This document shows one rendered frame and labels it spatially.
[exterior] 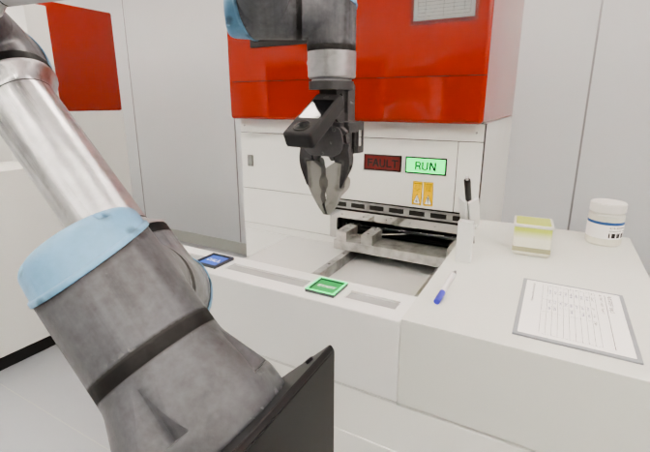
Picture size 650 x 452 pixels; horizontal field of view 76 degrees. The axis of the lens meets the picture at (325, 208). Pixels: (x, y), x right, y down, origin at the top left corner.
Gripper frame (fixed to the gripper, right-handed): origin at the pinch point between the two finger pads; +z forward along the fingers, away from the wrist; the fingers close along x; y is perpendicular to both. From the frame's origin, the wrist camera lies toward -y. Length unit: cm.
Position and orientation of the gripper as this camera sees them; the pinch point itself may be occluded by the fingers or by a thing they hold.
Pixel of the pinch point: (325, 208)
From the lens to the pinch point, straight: 68.6
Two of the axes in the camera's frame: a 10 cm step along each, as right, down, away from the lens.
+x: -8.8, -1.2, 4.7
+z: 0.0, 9.7, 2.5
